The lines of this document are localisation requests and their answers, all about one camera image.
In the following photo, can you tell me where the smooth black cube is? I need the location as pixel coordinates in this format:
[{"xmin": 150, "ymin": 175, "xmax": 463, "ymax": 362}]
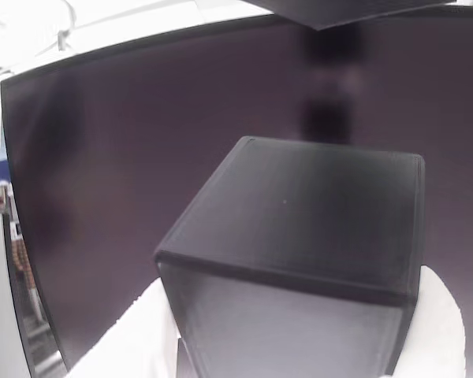
[{"xmin": 154, "ymin": 135, "xmax": 426, "ymax": 378}]

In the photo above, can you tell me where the white side panel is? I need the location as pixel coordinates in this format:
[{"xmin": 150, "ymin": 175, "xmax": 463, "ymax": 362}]
[{"xmin": 0, "ymin": 212, "xmax": 36, "ymax": 378}]

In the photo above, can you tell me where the large dark curved monitor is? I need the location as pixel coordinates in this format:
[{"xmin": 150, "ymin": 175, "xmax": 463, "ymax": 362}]
[{"xmin": 0, "ymin": 2, "xmax": 473, "ymax": 378}]

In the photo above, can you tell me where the black overhead panel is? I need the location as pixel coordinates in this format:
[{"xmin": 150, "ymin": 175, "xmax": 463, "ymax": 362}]
[{"xmin": 244, "ymin": 0, "xmax": 473, "ymax": 32}]

